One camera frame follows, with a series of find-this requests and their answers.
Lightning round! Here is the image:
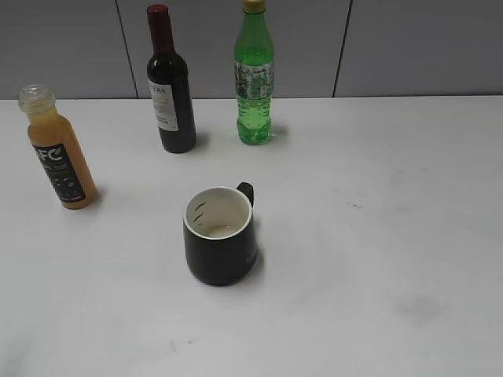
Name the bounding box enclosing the green plastic soda bottle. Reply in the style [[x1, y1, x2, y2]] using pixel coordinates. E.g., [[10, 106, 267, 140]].
[[233, 1, 274, 145]]

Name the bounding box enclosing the dark red wine bottle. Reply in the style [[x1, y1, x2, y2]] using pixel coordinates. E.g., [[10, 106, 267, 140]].
[[147, 4, 196, 153]]

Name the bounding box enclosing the black ceramic mug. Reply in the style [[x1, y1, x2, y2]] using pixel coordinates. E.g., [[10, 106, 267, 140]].
[[183, 182, 259, 286]]

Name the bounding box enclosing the NFC orange juice bottle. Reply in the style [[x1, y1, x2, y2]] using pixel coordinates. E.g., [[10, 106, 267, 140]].
[[18, 84, 98, 210]]

